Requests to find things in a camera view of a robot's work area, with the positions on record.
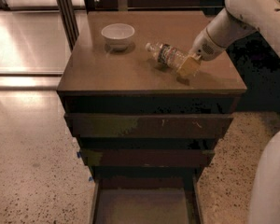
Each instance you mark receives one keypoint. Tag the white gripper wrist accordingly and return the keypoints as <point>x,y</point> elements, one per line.
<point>203,48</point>

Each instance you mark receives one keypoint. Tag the open bottom drawer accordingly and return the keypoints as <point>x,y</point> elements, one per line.
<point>124,200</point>

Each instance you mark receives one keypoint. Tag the brown wooden drawer cabinet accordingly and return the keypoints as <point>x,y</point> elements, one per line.
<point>99,80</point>

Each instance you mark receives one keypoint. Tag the metal door frame post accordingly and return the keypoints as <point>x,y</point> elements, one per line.
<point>69,21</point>

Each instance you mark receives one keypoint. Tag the middle brown drawer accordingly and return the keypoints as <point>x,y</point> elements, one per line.
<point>147,157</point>

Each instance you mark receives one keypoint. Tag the top brown drawer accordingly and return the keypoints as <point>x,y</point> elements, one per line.
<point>182,126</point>

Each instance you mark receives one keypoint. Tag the white ceramic bowl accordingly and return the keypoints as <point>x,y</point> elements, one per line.
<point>118,36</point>

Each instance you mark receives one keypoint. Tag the clear plastic water bottle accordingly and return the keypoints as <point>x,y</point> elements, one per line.
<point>167,54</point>

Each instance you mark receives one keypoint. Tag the brown drawer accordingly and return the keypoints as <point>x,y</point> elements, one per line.
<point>182,126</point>
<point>147,157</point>

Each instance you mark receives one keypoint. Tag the blue tape piece upper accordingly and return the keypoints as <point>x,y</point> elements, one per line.
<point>79,154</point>

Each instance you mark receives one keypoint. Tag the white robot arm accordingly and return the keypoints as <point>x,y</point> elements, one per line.
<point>238,19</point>

